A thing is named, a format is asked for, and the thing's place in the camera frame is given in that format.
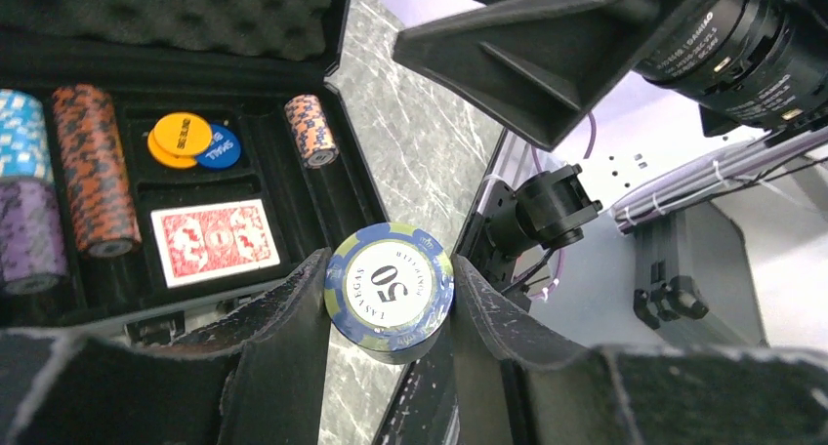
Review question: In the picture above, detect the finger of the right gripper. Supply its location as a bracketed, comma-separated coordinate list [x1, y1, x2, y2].
[393, 0, 714, 150]

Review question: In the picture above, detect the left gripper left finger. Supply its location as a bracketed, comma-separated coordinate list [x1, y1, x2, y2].
[1, 249, 331, 444]

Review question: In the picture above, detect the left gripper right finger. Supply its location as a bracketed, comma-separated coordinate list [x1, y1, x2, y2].
[450, 256, 827, 444]

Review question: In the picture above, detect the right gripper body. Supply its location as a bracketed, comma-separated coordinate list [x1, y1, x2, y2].
[635, 0, 827, 132]

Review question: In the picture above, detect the green blue chip stack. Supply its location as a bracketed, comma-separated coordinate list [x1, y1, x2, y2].
[324, 222, 454, 365]

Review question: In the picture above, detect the black poker set case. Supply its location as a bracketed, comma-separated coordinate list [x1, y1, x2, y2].
[1, 0, 387, 333]

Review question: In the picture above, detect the orange blue chip stack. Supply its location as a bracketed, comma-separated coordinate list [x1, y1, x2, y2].
[284, 95, 339, 169]

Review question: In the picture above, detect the red playing card deck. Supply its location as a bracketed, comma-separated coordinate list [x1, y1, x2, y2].
[149, 198, 282, 288]

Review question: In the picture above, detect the blue big blind button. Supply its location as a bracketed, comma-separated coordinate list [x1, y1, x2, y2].
[194, 124, 241, 170]

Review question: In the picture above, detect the brown orange chip stack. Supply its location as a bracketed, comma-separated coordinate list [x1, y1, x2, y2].
[52, 84, 142, 259]

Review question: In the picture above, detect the yellow dealer button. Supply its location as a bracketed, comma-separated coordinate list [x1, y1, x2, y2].
[146, 112, 212, 169]

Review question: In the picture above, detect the purple poker chip stack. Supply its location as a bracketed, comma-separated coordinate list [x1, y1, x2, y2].
[1, 178, 68, 296]

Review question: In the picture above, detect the light blue chip stack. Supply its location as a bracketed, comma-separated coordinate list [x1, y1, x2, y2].
[1, 89, 54, 184]

